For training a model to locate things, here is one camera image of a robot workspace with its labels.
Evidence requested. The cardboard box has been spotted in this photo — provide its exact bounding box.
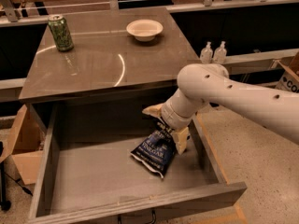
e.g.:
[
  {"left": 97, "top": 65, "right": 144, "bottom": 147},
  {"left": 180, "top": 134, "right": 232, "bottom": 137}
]
[{"left": 0, "top": 105, "right": 44, "bottom": 185}]

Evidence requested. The blue chip bag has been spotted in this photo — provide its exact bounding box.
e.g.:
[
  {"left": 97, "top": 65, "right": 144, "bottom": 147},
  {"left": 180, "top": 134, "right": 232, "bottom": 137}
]
[{"left": 131, "top": 119, "right": 177, "bottom": 178}]

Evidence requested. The grey open drawer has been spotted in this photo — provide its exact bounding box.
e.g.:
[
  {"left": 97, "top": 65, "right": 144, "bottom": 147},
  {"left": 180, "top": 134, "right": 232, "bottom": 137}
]
[{"left": 29, "top": 96, "right": 247, "bottom": 224}]

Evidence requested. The right clear sanitizer bottle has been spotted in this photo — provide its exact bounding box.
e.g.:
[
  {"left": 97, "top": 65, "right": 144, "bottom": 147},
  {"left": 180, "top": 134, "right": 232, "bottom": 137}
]
[{"left": 213, "top": 41, "right": 227, "bottom": 64}]

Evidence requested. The left clear sanitizer bottle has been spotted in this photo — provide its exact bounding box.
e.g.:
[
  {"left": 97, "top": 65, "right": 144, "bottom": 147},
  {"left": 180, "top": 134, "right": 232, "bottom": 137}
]
[{"left": 200, "top": 41, "right": 213, "bottom": 63}]

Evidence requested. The grey metal railing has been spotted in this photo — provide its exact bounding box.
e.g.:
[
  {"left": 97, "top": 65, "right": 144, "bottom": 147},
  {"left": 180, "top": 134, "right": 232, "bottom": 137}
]
[{"left": 0, "top": 0, "right": 299, "bottom": 28}]

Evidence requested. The grey cabinet counter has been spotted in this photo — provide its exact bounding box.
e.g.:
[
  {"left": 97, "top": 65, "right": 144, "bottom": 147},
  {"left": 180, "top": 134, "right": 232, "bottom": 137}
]
[{"left": 19, "top": 7, "right": 199, "bottom": 104}]

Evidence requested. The white paper bowl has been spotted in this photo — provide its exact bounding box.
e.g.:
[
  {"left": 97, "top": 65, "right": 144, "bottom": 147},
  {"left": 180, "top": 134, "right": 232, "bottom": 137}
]
[{"left": 126, "top": 20, "right": 164, "bottom": 42}]

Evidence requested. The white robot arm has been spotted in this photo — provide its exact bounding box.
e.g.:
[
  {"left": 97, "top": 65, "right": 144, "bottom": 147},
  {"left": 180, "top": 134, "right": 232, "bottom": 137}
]
[{"left": 143, "top": 63, "right": 299, "bottom": 153}]

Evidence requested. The black cable on floor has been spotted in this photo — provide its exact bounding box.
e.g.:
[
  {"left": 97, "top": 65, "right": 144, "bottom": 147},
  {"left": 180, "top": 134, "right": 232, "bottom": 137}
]
[{"left": 4, "top": 171, "right": 34, "bottom": 198}]

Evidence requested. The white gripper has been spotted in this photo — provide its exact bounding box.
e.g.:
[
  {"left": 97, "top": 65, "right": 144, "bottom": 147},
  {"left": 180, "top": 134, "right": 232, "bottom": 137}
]
[{"left": 142, "top": 102, "right": 191, "bottom": 155}]

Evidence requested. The green soda can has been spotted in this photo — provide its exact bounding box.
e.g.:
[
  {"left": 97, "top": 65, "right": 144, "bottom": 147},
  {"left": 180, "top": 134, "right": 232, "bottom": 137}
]
[{"left": 48, "top": 15, "right": 74, "bottom": 51}]

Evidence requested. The clear sanitizer bottle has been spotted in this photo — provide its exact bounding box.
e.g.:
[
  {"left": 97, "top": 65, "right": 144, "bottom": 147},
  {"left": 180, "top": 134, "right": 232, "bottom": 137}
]
[
  {"left": 213, "top": 41, "right": 227, "bottom": 64},
  {"left": 200, "top": 41, "right": 213, "bottom": 63}
]

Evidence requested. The black stand base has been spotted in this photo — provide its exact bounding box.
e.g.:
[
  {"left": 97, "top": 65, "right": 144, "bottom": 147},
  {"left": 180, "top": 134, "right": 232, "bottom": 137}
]
[{"left": 0, "top": 140, "right": 12, "bottom": 212}]

